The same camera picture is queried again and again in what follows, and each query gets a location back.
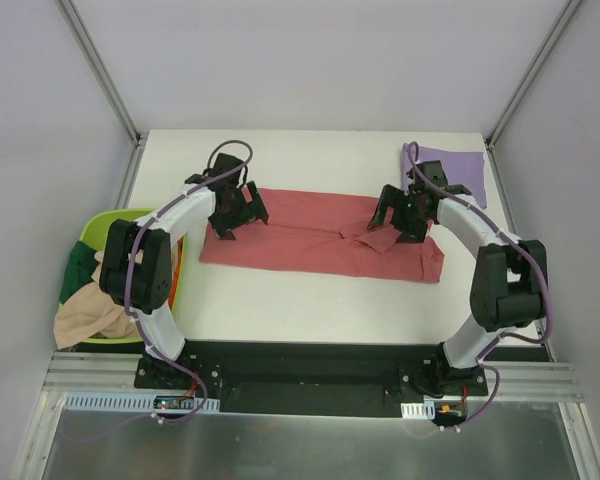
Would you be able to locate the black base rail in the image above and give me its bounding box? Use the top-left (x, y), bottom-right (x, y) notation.
top-left (134, 340), bottom-right (488, 418)

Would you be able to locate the left white cable duct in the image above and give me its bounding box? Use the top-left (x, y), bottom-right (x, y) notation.
top-left (65, 392), bottom-right (220, 415)

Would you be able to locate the folded purple t shirt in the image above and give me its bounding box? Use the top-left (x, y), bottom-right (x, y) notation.
top-left (416, 146), bottom-right (487, 209)

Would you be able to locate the white cable duct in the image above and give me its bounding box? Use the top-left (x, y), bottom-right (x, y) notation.
top-left (400, 401), bottom-right (436, 420)
top-left (65, 392), bottom-right (220, 415)

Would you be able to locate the right white cable duct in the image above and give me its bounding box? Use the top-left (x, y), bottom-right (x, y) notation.
top-left (400, 401), bottom-right (436, 420)

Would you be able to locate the left aluminium frame post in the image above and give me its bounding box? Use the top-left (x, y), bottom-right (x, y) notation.
top-left (55, 0), bottom-right (142, 147)

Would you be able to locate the dark green garment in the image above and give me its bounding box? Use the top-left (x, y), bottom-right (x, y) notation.
top-left (59, 241), bottom-right (103, 304)

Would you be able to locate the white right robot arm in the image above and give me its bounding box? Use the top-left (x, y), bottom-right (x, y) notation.
top-left (369, 161), bottom-right (548, 395)

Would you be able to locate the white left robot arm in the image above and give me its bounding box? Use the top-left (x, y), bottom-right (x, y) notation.
top-left (99, 175), bottom-right (269, 389)

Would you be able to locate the aluminium frame post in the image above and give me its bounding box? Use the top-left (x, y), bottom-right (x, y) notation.
top-left (55, 0), bottom-right (142, 147)
top-left (485, 0), bottom-right (586, 152)

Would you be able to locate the right aluminium frame post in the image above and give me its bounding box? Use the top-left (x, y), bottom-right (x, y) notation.
top-left (485, 0), bottom-right (586, 152)

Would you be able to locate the pink t shirt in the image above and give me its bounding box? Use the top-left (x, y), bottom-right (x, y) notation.
top-left (199, 189), bottom-right (445, 283)

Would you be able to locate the green laundry basket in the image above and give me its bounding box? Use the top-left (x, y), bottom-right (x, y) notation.
top-left (80, 208), bottom-right (187, 317)

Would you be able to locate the beige garment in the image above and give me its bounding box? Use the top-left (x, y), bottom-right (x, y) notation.
top-left (53, 250), bottom-right (140, 349)

